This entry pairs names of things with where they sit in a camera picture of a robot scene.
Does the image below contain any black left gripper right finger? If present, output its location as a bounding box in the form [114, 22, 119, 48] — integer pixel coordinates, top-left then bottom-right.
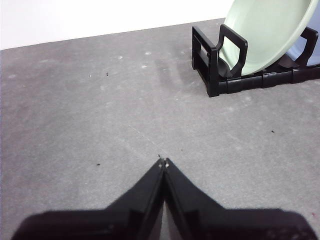
[164, 157, 317, 240]

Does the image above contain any green plate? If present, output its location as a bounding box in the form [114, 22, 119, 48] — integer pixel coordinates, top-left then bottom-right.
[216, 0, 319, 77]

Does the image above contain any black plate rack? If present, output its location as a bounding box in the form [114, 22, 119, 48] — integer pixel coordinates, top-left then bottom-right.
[191, 24, 320, 98]

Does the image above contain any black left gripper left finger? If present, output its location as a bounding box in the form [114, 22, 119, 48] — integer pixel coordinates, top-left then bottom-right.
[11, 157, 166, 240]

